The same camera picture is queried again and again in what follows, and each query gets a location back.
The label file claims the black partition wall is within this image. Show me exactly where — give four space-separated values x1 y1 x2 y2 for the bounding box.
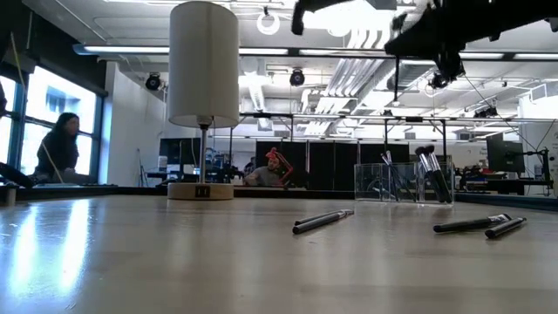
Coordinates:
255 140 411 190

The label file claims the white ring light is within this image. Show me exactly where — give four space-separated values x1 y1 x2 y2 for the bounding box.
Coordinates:
255 10 281 37

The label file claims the small grey cylinder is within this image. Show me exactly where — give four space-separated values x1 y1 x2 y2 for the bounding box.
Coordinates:
3 182 18 207

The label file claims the black tube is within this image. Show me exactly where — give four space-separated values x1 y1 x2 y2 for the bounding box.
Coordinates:
485 216 527 240

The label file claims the black monitor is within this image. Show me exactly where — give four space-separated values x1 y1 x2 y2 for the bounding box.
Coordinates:
486 133 527 174

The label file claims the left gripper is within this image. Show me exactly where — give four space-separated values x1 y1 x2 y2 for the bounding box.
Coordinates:
290 0 363 38

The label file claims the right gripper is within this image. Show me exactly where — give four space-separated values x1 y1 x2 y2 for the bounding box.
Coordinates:
384 0 496 78

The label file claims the yellow hanging cable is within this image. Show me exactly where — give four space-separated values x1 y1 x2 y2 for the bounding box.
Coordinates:
9 32 30 91

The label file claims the large window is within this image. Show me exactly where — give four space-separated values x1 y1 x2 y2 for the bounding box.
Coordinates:
0 65 106 185

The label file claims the red desk lamp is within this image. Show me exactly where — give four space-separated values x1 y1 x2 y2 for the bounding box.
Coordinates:
265 147 296 187

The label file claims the cluttered desk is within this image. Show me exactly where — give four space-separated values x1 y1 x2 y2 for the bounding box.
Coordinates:
453 172 555 196

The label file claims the long ceiling light bar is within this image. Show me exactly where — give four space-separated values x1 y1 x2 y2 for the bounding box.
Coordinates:
72 42 558 61

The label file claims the silver air duct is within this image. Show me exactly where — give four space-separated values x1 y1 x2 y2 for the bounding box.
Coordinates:
386 59 437 92

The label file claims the black metal frame stand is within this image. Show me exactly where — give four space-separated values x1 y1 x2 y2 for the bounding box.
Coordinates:
238 111 558 166

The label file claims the person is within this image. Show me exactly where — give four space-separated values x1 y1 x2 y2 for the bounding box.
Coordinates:
33 112 86 185
242 153 285 188

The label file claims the white shade wooden base lamp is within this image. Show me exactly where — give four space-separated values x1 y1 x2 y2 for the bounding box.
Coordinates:
167 1 241 201

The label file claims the black screen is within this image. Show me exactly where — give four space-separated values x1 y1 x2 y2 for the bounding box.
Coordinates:
158 137 202 174

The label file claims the clear acrylic organizer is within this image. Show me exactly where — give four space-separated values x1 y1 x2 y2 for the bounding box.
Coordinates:
353 161 455 205

